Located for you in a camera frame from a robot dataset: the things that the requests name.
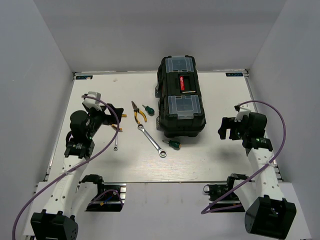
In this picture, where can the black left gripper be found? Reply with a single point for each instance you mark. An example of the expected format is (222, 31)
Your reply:
(107, 118)

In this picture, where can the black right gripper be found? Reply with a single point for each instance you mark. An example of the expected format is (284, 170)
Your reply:
(229, 123)

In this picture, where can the yellow needle-nose pliers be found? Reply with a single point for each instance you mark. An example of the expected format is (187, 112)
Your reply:
(137, 111)

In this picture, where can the black plastic toolbox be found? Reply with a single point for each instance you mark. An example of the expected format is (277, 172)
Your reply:
(180, 107)

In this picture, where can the green orange stubby screwdriver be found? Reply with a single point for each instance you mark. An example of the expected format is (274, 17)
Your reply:
(173, 144)

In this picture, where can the large ratcheting wrench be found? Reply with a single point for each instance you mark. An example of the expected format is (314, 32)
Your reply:
(162, 153)

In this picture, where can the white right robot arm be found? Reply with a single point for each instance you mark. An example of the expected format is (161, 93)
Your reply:
(267, 212)

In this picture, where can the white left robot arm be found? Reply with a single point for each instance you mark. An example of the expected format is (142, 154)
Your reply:
(57, 219)

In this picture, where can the small combination wrench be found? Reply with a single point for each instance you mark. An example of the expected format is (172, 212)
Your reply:
(115, 148)

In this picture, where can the blue label left corner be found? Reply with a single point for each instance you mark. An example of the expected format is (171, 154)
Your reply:
(83, 77)

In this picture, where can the blue label corner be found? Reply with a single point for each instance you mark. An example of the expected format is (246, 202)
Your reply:
(83, 77)
(234, 74)

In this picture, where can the blue label right corner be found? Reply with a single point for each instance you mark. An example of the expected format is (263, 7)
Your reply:
(234, 74)

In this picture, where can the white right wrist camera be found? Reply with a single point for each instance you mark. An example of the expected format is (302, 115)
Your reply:
(242, 110)

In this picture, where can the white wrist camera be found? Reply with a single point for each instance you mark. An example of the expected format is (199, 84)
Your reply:
(91, 100)
(242, 110)

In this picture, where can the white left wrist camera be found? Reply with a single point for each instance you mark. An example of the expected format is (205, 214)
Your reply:
(91, 100)

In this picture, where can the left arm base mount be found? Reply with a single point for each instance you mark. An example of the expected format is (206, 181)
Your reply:
(110, 197)

